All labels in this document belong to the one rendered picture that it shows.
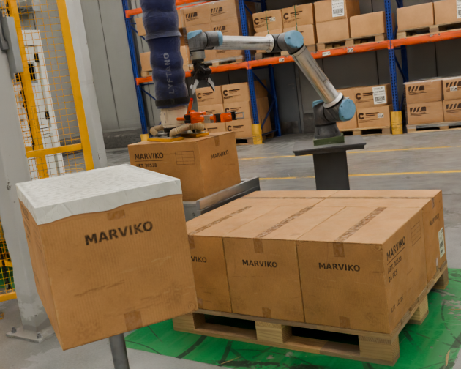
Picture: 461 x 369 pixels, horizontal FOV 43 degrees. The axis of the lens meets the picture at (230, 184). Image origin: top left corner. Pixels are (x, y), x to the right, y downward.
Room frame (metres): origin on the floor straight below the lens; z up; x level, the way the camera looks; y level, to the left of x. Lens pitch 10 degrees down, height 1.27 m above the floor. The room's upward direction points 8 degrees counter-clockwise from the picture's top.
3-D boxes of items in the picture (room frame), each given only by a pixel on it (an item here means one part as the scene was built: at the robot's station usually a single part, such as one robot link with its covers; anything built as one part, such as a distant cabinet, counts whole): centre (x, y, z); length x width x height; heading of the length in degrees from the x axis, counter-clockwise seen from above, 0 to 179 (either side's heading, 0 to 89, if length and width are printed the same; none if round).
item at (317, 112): (4.17, -0.74, 0.98); 0.17 x 0.15 x 0.18; 29
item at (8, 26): (3.33, 1.14, 1.62); 0.20 x 0.05 x 0.30; 56
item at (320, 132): (4.18, -0.74, 0.84); 0.19 x 0.19 x 0.10
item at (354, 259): (3.04, -0.37, 0.34); 1.20 x 1.00 x 0.40; 56
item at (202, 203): (3.66, 0.01, 0.58); 0.70 x 0.03 x 0.06; 146
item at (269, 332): (3.04, -0.37, 0.07); 1.20 x 1.00 x 0.14; 56
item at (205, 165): (3.86, 0.29, 0.75); 0.60 x 0.40 x 0.40; 54
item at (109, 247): (1.83, 0.44, 0.82); 0.60 x 0.40 x 0.40; 24
